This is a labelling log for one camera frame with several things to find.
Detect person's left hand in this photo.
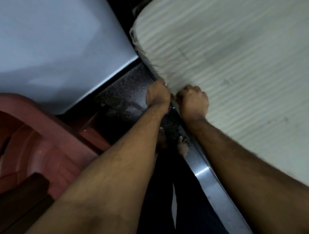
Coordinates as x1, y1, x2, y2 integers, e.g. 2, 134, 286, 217
145, 78, 172, 108

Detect person's left foot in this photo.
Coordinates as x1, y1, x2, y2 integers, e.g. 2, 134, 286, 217
157, 126, 169, 149

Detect person's right forearm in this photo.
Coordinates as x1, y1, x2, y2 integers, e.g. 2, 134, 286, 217
184, 115, 309, 234

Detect person's dark trousers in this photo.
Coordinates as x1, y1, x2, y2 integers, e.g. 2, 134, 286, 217
137, 147, 230, 234

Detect maroon plastic chair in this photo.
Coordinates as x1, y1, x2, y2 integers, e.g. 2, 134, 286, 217
0, 93, 112, 234

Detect dark wooden bed frame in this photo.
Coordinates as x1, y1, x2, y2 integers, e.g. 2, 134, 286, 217
144, 64, 253, 234

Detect person's foot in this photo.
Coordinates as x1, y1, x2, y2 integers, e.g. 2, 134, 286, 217
157, 126, 169, 149
177, 134, 190, 157

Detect person's right foot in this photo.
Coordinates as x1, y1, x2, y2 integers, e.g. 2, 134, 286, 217
177, 134, 190, 157

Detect person's left forearm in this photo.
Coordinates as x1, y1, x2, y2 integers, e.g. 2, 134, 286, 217
25, 103, 171, 234

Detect beige striped bed sheet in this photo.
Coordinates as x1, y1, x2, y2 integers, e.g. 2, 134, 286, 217
130, 0, 309, 187

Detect person's right hand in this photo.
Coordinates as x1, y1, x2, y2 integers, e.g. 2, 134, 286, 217
175, 85, 210, 121

